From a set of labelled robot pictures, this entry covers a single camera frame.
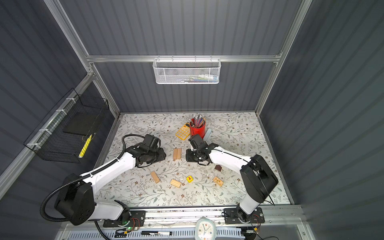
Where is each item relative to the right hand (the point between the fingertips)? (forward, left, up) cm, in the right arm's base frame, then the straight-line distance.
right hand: (187, 158), depth 87 cm
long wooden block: (-9, +19, -6) cm, 22 cm away
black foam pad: (+7, +53, +24) cm, 59 cm away
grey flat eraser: (+24, -14, -4) cm, 28 cm away
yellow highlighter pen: (-5, +46, +21) cm, 51 cm away
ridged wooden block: (-12, +7, -7) cm, 15 cm away
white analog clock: (-34, -10, -4) cm, 36 cm away
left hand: (+1, +13, +2) cm, 14 cm away
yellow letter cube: (-10, -1, -5) cm, 12 cm away
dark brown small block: (-3, -18, -7) cm, 20 cm away
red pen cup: (+22, -5, -1) cm, 22 cm away
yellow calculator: (+25, +4, -6) cm, 26 cm away
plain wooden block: (+7, +6, -6) cm, 11 cm away
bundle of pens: (+24, -6, +5) cm, 26 cm away
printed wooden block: (-11, -17, -7) cm, 22 cm away
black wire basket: (+2, +59, +23) cm, 63 cm away
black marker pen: (-35, +9, -6) cm, 37 cm away
